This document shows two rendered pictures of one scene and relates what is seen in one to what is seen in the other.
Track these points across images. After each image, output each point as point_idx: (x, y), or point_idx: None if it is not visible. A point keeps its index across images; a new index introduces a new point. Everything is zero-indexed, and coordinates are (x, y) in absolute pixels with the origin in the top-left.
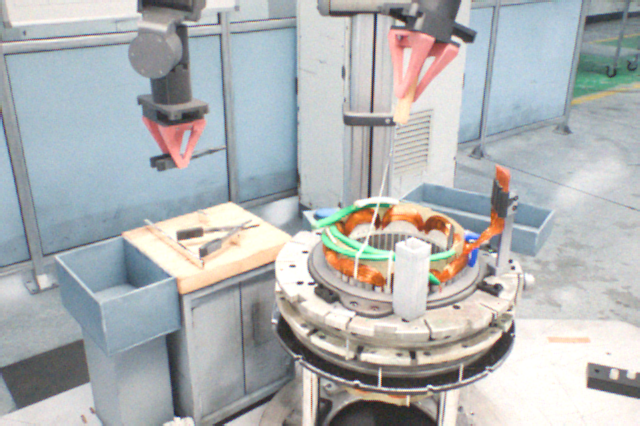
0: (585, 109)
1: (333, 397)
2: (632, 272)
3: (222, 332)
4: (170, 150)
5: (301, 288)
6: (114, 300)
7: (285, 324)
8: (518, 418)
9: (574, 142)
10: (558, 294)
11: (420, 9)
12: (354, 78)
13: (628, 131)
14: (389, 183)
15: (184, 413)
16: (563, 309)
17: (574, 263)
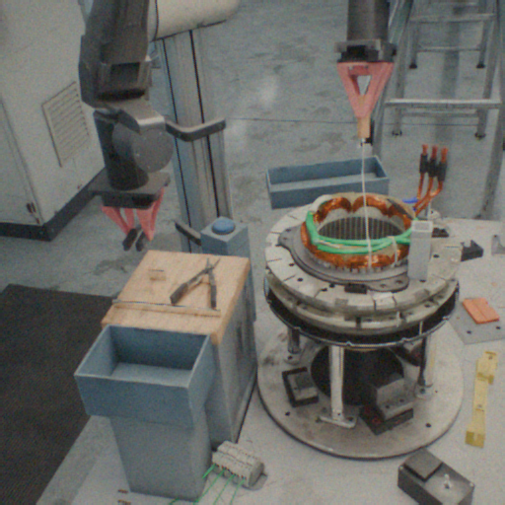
0: None
1: (299, 364)
2: None
3: (230, 359)
4: (145, 228)
5: (331, 293)
6: (191, 378)
7: (308, 325)
8: None
9: None
10: (252, 210)
11: (382, 42)
12: (182, 97)
13: (209, 50)
14: (228, 179)
15: (213, 441)
16: (263, 221)
17: (247, 180)
